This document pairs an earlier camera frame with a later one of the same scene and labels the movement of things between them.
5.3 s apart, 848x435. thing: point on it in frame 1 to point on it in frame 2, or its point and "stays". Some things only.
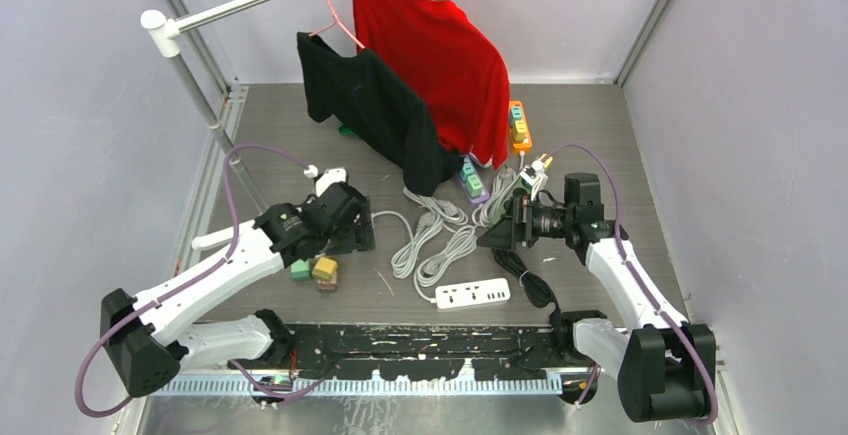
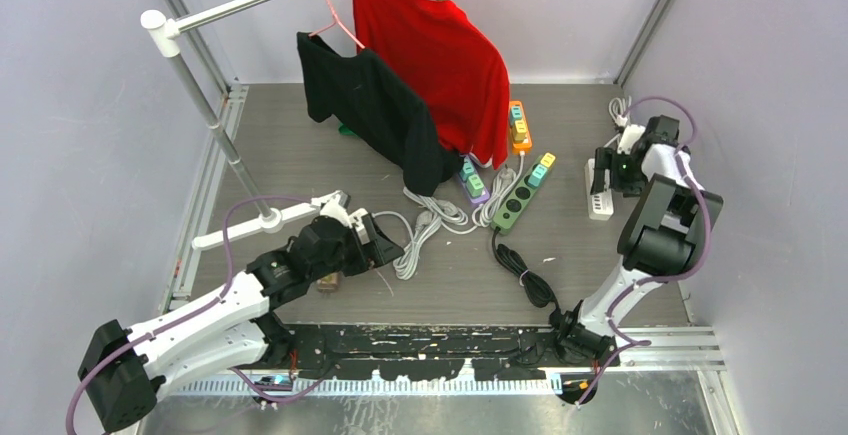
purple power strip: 472,181 stays
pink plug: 328,287 stays
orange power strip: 520,133 stays
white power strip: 461,296 to 600,204
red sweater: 450,58 stays
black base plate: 422,352 stays
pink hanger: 333,15 stays
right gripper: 516,226 to 607,158
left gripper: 358,237 to 365,254
